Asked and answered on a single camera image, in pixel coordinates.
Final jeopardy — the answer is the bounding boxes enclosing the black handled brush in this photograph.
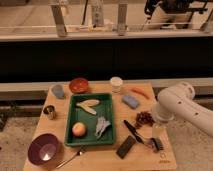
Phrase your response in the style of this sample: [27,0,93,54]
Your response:
[124,120,164,152]

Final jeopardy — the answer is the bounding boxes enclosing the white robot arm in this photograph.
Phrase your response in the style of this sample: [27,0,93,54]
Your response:
[150,82,213,137]

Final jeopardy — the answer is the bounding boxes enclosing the red bowl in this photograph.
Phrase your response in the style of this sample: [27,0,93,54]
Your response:
[69,78,89,94]

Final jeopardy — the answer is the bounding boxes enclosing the purple bowl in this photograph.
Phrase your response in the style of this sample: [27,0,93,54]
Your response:
[28,133,61,166]

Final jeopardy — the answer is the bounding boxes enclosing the bunch of dark grapes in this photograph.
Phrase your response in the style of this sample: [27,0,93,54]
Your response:
[135,111,154,129]

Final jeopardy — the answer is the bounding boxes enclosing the black rectangular block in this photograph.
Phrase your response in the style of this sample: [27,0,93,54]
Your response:
[116,136,136,159]

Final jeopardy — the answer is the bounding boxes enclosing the blue sponge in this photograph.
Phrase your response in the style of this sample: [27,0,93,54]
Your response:
[122,95,139,109]

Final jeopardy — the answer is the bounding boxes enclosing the orange carrot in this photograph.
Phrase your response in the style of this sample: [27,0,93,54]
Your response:
[131,88,150,99]

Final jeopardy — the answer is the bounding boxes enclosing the wooden table board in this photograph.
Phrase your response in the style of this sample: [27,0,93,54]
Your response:
[23,83,176,171]

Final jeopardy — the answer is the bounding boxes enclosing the grey crumpled cloth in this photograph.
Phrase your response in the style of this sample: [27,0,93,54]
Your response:
[95,117,111,139]

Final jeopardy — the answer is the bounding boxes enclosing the green plastic tray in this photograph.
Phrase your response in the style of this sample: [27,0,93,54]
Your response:
[64,93,116,147]

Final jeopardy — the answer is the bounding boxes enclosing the white paper cup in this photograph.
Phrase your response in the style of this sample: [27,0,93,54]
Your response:
[110,77,123,93]

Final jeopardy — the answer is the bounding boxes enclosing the banana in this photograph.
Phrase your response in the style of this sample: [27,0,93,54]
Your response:
[77,99,100,115]

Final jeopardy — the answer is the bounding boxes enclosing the apple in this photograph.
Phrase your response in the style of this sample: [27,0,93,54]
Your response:
[72,122,86,137]

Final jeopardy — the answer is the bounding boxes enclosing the metal spoon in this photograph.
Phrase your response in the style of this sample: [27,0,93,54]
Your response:
[56,149,85,169]

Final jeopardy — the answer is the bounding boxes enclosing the blue-grey cup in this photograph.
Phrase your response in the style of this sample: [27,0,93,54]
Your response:
[51,84,64,99]

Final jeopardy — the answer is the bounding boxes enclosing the small metal cup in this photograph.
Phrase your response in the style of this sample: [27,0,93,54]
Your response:
[43,105,56,120]

